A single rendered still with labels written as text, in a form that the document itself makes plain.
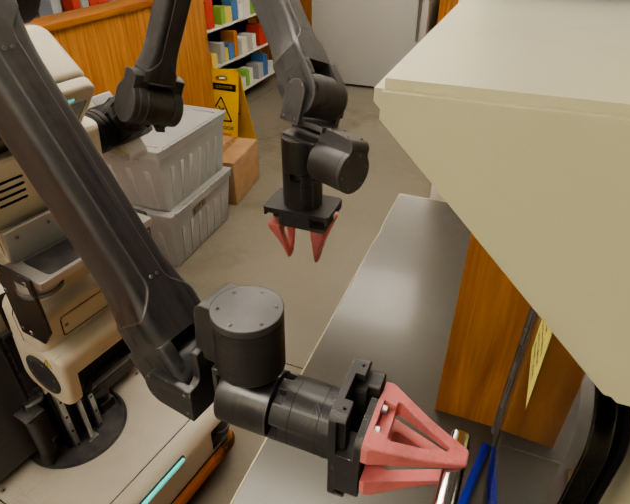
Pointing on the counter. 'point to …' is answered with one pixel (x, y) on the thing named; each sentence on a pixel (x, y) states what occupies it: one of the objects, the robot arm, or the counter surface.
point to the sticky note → (538, 355)
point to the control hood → (546, 162)
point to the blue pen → (474, 474)
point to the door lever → (451, 485)
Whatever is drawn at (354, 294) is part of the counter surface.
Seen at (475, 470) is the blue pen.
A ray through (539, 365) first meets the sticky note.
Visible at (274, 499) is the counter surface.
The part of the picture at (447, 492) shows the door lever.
